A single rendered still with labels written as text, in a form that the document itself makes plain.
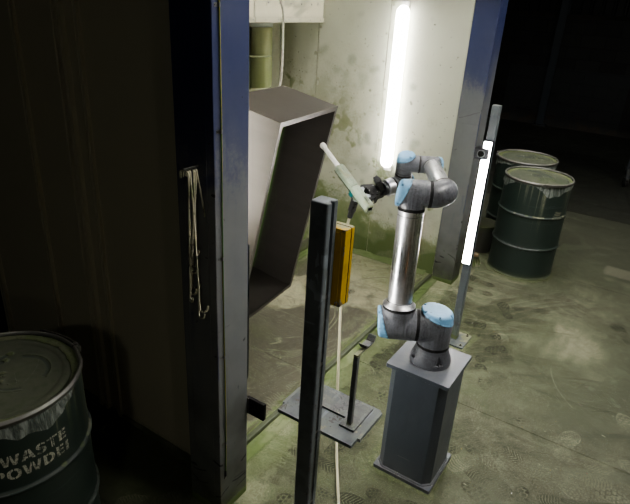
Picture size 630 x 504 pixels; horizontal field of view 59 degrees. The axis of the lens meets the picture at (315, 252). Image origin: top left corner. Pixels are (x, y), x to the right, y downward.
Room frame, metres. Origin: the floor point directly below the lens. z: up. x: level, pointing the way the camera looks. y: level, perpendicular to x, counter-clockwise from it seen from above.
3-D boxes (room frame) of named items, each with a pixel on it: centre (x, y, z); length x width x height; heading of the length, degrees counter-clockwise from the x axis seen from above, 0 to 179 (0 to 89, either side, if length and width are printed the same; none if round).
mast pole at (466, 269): (3.40, -1.03, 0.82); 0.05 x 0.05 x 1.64; 58
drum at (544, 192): (4.67, -1.88, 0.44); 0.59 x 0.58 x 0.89; 163
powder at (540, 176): (4.68, -1.88, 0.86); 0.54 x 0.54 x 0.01
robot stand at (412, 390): (2.19, -0.57, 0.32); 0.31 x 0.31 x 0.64; 58
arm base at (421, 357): (2.19, -0.57, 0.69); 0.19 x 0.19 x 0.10
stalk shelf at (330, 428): (1.62, -0.09, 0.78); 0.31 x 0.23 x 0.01; 58
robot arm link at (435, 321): (2.20, -0.56, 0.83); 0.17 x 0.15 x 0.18; 86
